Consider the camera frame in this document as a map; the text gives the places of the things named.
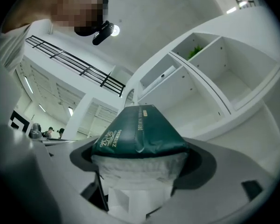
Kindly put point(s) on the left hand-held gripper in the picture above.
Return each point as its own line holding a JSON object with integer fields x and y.
{"x": 19, "y": 121}

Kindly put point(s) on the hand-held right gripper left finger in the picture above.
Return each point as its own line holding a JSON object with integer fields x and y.
{"x": 70, "y": 157}

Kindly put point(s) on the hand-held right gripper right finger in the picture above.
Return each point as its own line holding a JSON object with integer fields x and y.
{"x": 228, "y": 171}

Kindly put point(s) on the dark green tissues pack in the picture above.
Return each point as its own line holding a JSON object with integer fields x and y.
{"x": 140, "y": 134}

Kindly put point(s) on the white wall shelf unit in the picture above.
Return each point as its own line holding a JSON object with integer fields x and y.
{"x": 200, "y": 94}

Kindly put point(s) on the black metal railing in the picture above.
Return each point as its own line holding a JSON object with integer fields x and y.
{"x": 79, "y": 65}

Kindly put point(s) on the person's white shirt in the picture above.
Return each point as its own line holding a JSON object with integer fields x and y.
{"x": 14, "y": 45}

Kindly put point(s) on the white projector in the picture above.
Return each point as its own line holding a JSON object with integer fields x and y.
{"x": 161, "y": 76}

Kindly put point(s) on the green plant in white pot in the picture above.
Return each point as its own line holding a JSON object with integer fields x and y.
{"x": 195, "y": 52}

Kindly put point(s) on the round ceiling light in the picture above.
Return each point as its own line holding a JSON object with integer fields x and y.
{"x": 116, "y": 30}

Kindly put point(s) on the person's head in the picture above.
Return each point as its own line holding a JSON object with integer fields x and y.
{"x": 79, "y": 8}

